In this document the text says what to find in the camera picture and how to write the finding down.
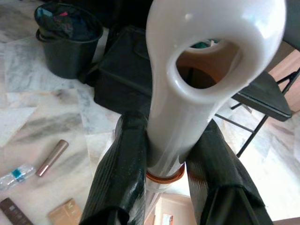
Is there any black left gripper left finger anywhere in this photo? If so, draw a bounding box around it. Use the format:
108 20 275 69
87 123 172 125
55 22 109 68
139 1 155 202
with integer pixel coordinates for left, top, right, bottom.
79 112 149 225

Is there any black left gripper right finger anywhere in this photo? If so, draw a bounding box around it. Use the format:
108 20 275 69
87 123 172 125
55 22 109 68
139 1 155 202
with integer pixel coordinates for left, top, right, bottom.
186 121 274 225

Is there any rose gold tube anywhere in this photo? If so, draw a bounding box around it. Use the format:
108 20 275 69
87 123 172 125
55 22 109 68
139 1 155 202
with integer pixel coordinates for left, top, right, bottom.
35 139 69 178

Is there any tan flat box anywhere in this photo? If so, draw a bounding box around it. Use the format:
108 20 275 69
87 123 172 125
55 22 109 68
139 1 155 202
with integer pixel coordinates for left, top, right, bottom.
48 198 83 225

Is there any black folding chair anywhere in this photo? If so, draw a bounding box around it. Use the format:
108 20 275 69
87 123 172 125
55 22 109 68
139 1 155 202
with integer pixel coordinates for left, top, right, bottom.
214 39 300 159

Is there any black square case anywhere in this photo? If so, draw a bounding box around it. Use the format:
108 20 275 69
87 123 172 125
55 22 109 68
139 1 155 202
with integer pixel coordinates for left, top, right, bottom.
93 25 153 116

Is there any clear plastic bottle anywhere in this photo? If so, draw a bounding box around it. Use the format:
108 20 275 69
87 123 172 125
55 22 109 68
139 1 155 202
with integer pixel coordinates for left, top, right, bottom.
0 164 36 192

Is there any dark brown flat box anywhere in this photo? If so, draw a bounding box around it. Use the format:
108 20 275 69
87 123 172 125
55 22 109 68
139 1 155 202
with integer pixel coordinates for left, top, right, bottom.
0 197 36 225

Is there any black plastic bin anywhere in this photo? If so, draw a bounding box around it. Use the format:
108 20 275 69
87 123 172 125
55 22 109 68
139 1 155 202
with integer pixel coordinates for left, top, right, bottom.
34 2 104 80

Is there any dark crumpled cloth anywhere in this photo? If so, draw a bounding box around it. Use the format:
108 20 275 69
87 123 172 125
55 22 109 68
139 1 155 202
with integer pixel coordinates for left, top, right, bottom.
37 4 92 41

